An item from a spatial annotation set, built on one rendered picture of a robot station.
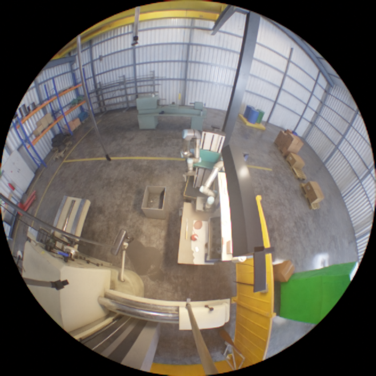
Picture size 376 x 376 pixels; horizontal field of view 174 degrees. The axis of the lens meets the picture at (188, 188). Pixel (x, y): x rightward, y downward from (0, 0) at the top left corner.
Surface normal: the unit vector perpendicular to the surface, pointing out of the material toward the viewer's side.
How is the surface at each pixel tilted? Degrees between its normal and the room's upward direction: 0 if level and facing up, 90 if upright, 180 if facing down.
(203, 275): 0
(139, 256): 0
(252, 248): 0
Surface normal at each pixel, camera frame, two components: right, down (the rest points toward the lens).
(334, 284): -0.99, -0.11
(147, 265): 0.07, -0.58
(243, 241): -0.80, -0.40
